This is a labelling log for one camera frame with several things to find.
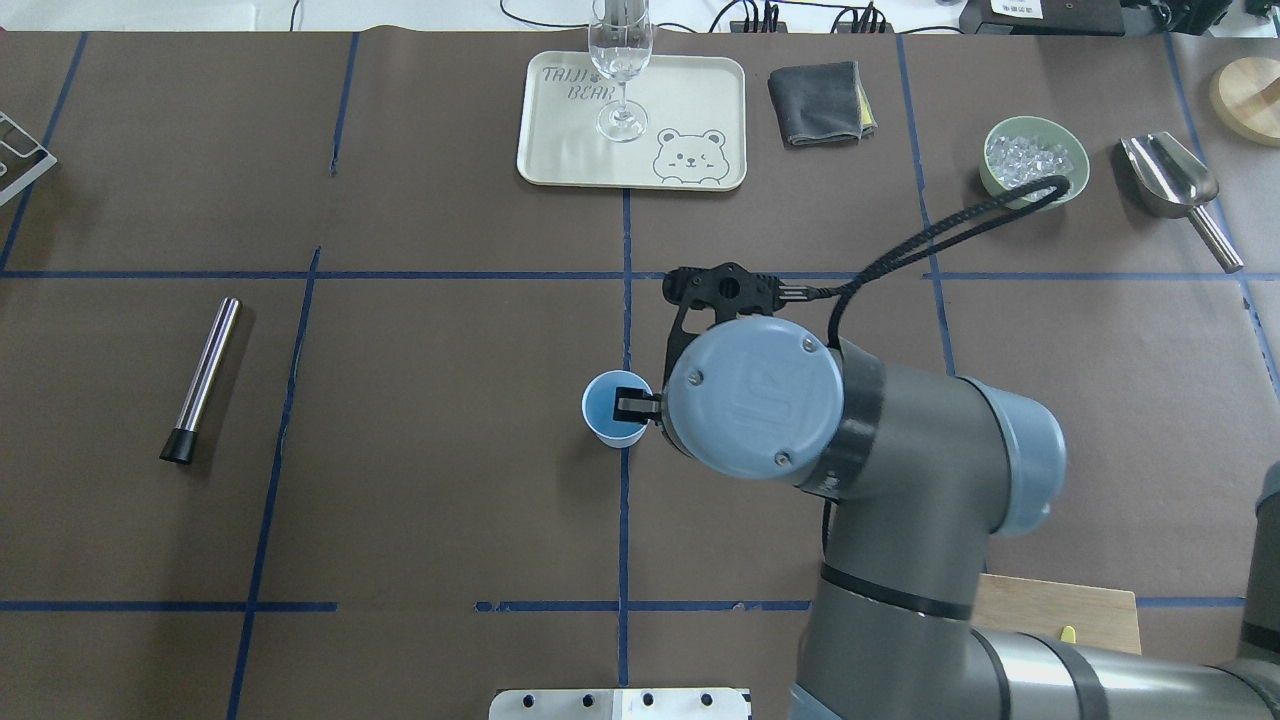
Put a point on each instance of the bamboo cutting board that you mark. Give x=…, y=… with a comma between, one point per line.
x=1101, y=617

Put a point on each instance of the steel muddler with black tip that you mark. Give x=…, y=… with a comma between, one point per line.
x=181, y=442

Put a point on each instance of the steel ice scoop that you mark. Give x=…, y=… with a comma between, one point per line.
x=1173, y=183

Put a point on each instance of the wooden cup tree stand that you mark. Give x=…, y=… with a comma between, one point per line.
x=1245, y=96

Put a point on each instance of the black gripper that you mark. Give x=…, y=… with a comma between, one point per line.
x=634, y=405

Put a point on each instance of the cream bear serving tray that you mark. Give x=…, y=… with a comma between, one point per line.
x=684, y=126

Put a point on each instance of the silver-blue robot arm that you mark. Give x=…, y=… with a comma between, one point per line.
x=923, y=469

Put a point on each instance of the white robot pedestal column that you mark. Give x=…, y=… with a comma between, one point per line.
x=623, y=703

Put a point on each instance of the grey folded cloth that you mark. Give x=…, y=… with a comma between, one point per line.
x=821, y=103

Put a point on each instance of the light blue plastic cup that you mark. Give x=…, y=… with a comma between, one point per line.
x=599, y=408

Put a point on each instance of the clear wine glass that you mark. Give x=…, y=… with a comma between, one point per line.
x=620, y=45

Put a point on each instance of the white wire cup rack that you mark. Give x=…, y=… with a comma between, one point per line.
x=23, y=159

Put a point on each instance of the green bowl of ice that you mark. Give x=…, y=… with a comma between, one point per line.
x=1019, y=150

